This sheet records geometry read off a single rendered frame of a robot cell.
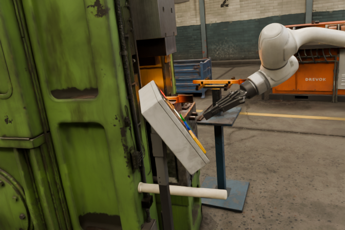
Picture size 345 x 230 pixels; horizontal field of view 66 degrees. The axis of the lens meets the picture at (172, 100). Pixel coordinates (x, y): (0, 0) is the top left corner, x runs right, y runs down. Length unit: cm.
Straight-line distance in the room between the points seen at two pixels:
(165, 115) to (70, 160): 85
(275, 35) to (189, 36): 885
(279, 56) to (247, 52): 818
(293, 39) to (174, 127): 54
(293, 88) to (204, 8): 533
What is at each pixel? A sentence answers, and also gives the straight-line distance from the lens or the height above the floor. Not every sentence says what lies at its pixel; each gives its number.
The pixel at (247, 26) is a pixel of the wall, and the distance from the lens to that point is 919.
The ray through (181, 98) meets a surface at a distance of 158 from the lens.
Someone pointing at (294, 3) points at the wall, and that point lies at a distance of 903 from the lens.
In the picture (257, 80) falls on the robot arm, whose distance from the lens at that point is 114.
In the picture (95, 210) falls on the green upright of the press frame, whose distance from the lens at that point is 169.
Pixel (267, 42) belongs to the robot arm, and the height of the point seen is 132.
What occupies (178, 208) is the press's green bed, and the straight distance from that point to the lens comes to 176.
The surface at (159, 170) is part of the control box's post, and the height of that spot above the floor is 87.
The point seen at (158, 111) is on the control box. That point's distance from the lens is 83.
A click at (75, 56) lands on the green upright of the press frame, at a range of 137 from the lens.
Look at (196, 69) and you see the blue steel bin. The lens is 536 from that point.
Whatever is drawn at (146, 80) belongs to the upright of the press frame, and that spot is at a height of 107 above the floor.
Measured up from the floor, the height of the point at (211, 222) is 0.
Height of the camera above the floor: 140
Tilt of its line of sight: 15 degrees down
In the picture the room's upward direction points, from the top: 6 degrees counter-clockwise
